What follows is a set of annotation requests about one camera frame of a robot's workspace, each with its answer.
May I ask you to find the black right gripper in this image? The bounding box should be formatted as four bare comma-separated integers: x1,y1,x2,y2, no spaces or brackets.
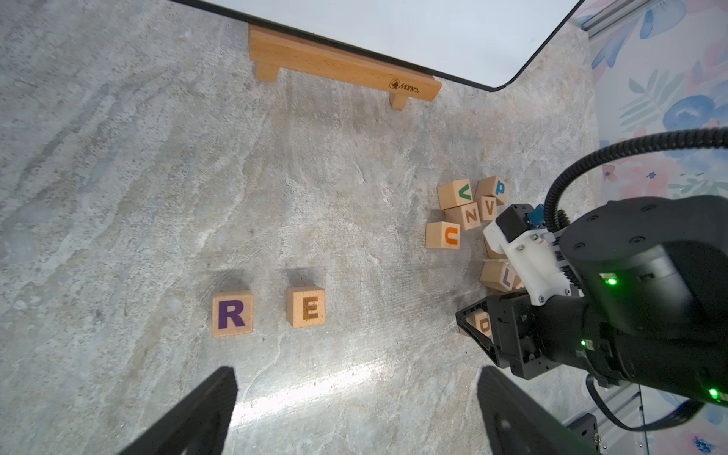
455,291,574,380

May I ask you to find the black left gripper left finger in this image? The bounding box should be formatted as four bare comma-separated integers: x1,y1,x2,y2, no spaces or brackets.
121,366,238,454

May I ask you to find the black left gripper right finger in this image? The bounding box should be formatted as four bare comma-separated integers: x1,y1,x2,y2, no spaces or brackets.
477,366,598,454

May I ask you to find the wooden block letter D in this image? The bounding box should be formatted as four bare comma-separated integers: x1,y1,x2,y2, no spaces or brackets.
466,311,492,339

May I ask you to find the wooden block letter R purple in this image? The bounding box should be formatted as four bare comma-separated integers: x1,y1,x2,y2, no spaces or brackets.
212,291,254,339

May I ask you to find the wooden block letter E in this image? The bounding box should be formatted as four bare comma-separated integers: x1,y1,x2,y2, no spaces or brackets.
286,286,326,329

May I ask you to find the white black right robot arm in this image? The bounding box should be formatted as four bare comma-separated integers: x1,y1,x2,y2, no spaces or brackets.
456,195,727,406

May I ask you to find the wooden block purple letter L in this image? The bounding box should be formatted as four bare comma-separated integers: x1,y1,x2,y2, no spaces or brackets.
480,262,524,293

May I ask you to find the wooden block letter N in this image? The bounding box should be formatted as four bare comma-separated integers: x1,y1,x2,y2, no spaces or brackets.
445,202,481,231

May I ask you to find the wooden block letter U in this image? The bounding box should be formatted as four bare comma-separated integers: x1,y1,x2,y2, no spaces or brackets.
426,222,461,250

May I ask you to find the wooden block letter P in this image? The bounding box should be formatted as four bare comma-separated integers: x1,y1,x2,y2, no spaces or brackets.
475,176,509,206

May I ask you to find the wooden block letter V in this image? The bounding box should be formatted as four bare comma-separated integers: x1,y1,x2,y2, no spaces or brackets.
437,179,473,210

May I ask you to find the whiteboard with blue RED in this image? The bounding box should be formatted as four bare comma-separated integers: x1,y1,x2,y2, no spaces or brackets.
190,0,581,92

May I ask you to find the wooden whiteboard easel stand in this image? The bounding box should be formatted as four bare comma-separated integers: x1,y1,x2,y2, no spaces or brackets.
248,26,442,110

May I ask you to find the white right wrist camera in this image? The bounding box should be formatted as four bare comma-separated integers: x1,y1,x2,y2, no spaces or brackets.
483,204,579,306

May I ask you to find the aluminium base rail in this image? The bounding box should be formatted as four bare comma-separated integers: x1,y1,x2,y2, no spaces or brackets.
562,380,650,455

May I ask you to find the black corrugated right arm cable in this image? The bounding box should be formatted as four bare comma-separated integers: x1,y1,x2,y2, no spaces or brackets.
542,126,728,234

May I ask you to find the aluminium right corner post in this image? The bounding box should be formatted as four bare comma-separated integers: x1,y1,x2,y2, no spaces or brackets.
574,0,658,36

